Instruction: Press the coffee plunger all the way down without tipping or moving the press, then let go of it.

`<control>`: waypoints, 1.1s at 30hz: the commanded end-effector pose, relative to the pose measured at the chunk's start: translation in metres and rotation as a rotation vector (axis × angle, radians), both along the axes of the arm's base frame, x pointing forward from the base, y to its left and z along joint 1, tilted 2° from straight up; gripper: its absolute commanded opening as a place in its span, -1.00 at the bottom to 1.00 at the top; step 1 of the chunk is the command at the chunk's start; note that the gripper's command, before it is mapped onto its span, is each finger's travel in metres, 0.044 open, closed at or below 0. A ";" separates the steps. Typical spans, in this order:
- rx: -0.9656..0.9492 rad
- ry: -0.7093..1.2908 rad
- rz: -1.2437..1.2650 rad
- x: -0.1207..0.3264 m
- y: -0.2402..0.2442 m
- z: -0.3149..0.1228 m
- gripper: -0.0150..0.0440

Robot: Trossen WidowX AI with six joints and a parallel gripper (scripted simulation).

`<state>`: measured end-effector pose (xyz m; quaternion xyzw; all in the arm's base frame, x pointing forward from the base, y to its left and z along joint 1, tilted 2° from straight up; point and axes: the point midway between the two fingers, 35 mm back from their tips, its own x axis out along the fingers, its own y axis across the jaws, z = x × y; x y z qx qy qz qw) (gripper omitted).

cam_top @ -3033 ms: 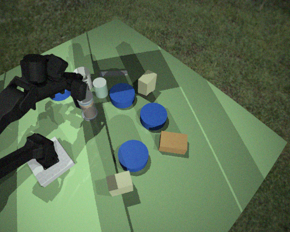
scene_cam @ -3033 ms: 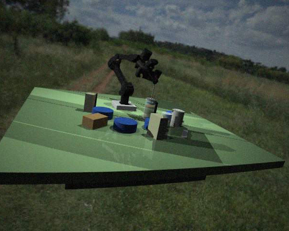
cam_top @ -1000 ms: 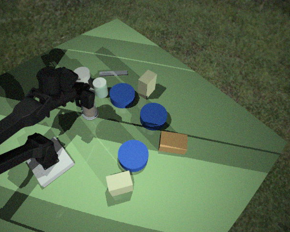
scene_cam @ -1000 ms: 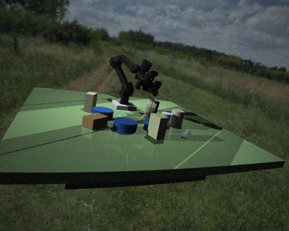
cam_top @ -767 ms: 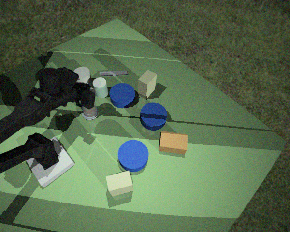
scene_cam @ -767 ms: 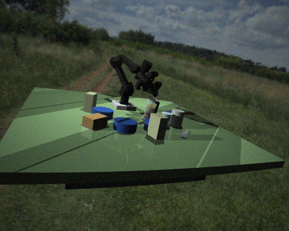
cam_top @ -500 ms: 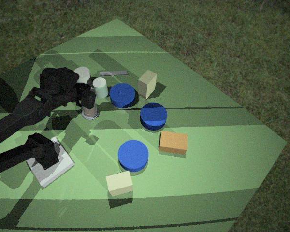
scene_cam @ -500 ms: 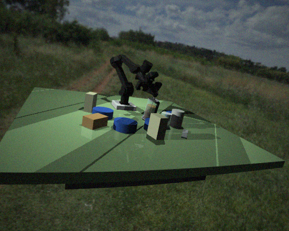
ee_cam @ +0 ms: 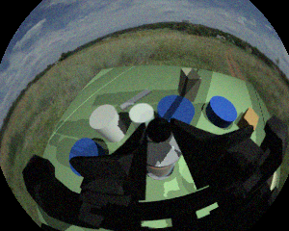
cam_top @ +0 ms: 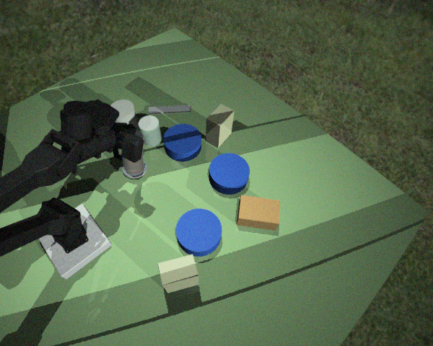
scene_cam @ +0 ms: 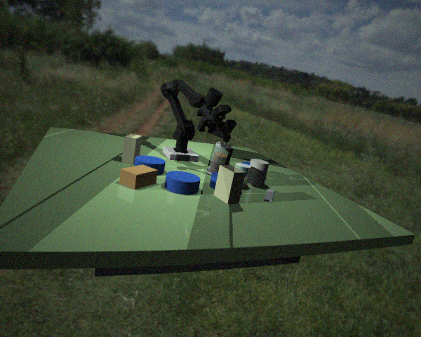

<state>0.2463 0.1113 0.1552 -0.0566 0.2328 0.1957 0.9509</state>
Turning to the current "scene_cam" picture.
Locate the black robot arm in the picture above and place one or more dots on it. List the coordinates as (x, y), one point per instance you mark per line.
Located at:
(185, 128)

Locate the tan rectangular block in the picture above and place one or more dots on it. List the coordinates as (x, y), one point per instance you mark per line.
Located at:
(136, 177)

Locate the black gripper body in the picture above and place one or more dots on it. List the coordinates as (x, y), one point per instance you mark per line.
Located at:
(207, 120)

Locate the grey cylinder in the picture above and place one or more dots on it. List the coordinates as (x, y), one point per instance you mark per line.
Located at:
(258, 171)

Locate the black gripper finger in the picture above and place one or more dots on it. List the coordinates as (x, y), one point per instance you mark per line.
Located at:
(225, 129)
(215, 130)

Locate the french press coffee maker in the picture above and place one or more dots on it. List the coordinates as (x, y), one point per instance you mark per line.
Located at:
(221, 155)

